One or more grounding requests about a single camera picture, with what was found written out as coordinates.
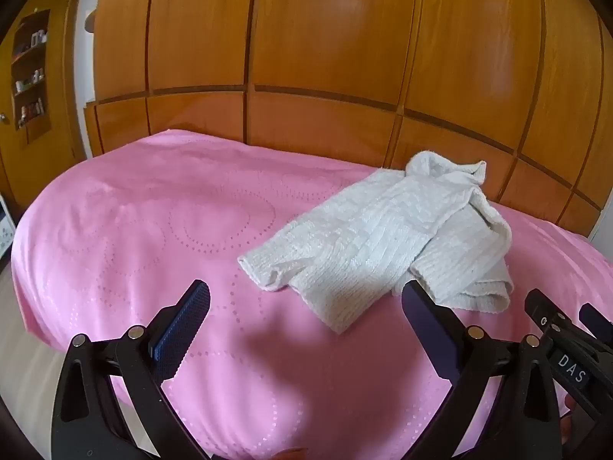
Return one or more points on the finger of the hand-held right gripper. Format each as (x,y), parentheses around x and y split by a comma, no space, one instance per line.
(596,318)
(543,309)

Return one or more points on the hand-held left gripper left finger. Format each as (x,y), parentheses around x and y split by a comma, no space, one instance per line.
(184,328)

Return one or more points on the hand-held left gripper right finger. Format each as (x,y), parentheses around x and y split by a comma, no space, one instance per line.
(426,318)

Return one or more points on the white knitted towel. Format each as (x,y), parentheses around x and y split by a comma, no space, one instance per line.
(359,244)

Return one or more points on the person's right hand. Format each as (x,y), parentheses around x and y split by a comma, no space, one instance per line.
(571,405)

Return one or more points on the pink dotted blanket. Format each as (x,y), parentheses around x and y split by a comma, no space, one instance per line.
(143,230)

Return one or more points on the white appliance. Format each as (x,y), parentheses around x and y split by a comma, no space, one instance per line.
(5,227)

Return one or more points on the wooden shelf cabinet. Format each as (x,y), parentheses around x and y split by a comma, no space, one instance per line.
(57,105)

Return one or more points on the wooden shelf with bottles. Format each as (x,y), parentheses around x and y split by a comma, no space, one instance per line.
(31,81)

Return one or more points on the wooden panelled wardrobe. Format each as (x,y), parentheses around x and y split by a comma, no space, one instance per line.
(325,33)

